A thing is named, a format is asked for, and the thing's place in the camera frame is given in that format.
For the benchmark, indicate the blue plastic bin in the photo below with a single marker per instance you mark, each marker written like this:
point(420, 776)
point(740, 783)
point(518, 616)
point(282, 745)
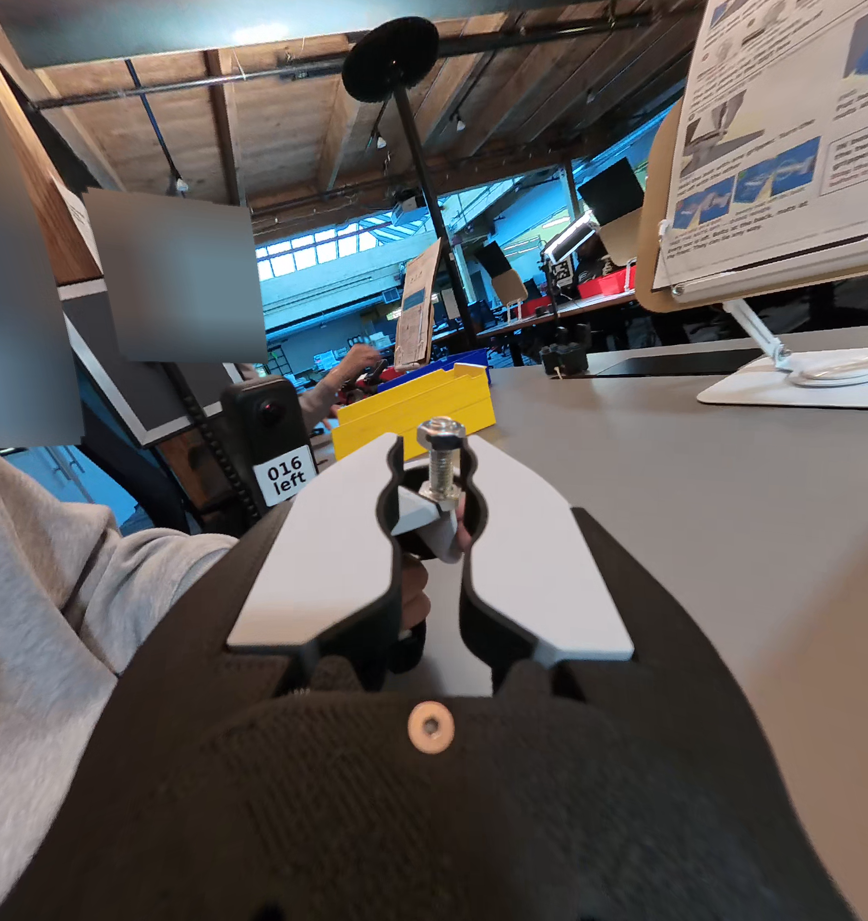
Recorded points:
point(464, 358)

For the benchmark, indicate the white document stand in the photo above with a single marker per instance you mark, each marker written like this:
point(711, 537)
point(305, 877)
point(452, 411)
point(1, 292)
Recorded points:
point(736, 389)

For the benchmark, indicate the person's left forearm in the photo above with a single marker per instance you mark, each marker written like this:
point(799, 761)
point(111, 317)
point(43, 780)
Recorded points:
point(155, 568)

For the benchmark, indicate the beige board on stand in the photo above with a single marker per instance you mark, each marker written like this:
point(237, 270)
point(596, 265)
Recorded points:
point(623, 242)
point(508, 286)

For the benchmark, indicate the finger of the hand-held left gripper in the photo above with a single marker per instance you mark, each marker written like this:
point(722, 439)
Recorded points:
point(444, 540)
point(410, 513)

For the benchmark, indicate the black charger dock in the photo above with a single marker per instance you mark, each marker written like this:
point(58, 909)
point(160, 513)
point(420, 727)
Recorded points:
point(566, 355)

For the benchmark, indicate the red plastic bin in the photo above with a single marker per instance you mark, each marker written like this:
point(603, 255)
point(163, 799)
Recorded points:
point(617, 279)

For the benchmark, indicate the black light stand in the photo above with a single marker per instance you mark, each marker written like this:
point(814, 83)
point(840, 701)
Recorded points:
point(572, 235)

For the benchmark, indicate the wooden post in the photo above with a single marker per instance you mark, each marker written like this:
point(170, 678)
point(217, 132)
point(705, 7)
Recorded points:
point(51, 217)

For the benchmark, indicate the steel bolt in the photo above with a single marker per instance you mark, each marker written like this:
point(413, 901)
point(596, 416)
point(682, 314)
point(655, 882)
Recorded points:
point(441, 469)

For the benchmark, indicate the person's left hand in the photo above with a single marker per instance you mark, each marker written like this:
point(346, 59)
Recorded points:
point(413, 596)

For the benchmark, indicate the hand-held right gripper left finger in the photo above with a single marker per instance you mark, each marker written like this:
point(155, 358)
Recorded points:
point(323, 561)

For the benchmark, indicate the black easel with framed panel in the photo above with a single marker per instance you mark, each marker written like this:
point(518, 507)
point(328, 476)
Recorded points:
point(169, 394)

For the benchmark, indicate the instruction sheet on white stand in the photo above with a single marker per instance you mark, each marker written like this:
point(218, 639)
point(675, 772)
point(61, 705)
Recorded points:
point(763, 107)

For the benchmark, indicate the cardboard board with paper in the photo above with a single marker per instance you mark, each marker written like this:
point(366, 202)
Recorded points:
point(417, 309)

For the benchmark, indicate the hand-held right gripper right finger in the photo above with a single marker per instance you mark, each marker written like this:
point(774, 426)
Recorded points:
point(543, 568)

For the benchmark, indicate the black floor lamp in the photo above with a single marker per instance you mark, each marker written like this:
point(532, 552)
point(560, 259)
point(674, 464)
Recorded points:
point(390, 56)

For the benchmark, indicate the grey desk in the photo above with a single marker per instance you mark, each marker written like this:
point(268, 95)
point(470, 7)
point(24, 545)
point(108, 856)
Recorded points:
point(655, 469)

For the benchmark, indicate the yellow plastic bin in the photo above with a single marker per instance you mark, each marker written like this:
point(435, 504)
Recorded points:
point(435, 402)

